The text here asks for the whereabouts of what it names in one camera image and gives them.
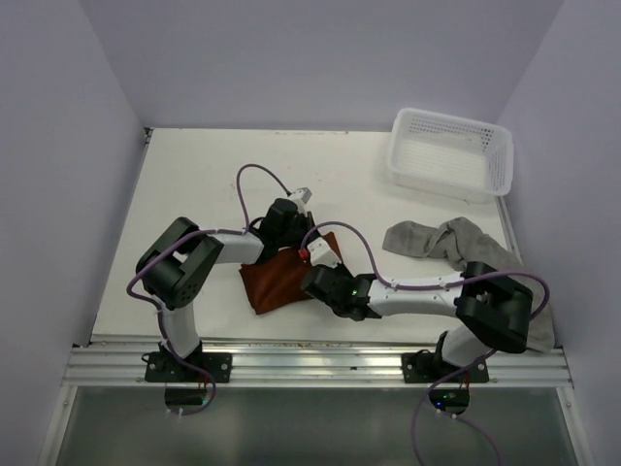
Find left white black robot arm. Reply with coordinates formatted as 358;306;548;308
126;198;314;382

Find rust brown towel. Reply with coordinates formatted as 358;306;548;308
238;231;343;317

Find white perforated plastic basket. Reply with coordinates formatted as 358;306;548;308
386;108;514;203

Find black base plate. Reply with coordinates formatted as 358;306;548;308
141;349;233;383
401;349;490;383

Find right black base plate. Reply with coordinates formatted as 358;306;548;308
401;349;490;383

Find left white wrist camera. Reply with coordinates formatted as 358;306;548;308
288;187;312;206

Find aluminium mounting rail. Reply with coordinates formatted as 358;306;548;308
62;341;572;388

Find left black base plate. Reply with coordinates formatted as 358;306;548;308
141;349;233;383

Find grey towel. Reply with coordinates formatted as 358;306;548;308
382;216;521;271

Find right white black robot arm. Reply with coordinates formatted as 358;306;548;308
301;262;533;382

